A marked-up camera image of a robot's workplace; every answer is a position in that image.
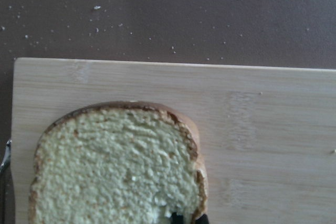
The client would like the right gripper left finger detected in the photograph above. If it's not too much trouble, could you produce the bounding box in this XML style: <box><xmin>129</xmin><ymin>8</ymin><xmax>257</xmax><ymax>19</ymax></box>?
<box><xmin>170</xmin><ymin>212</ymin><xmax>184</xmax><ymax>224</ymax></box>

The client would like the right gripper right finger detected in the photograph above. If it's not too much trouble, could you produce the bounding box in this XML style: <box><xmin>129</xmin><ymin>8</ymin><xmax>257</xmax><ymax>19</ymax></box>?
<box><xmin>194</xmin><ymin>214</ymin><xmax>209</xmax><ymax>224</ymax></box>

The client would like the bread slice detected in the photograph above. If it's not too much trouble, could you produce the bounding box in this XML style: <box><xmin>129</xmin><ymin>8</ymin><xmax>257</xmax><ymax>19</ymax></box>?
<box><xmin>28</xmin><ymin>102</ymin><xmax>208</xmax><ymax>223</ymax></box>

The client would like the wooden cutting board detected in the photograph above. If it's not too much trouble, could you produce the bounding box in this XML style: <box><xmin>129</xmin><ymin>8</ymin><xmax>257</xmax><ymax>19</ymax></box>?
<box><xmin>11</xmin><ymin>58</ymin><xmax>335</xmax><ymax>223</ymax></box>

